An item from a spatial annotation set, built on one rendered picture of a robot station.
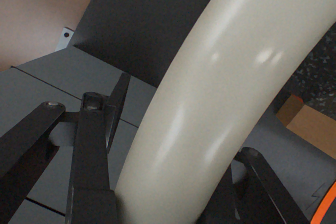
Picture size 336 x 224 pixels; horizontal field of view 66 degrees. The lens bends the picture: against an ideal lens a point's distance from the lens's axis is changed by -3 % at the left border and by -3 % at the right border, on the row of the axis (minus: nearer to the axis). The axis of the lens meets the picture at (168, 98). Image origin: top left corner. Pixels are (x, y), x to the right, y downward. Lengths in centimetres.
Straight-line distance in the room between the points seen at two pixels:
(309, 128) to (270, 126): 16
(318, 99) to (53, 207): 43
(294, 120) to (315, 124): 8
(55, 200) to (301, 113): 86
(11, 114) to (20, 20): 67
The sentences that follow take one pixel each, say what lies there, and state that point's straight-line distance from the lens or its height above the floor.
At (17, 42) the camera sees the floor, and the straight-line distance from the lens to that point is 120.
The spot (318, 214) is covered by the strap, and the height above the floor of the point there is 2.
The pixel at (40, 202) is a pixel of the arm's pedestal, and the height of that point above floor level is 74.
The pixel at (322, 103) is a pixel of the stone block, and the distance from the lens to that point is 50.
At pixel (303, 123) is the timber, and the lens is 107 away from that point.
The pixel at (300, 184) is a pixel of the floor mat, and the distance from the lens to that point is 137.
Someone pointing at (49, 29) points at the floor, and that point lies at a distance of 113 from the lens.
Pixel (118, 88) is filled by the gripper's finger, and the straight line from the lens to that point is 17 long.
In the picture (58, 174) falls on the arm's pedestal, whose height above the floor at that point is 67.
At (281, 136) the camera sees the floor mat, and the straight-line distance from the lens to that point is 120.
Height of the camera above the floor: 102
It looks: 71 degrees down
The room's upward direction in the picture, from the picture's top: 174 degrees counter-clockwise
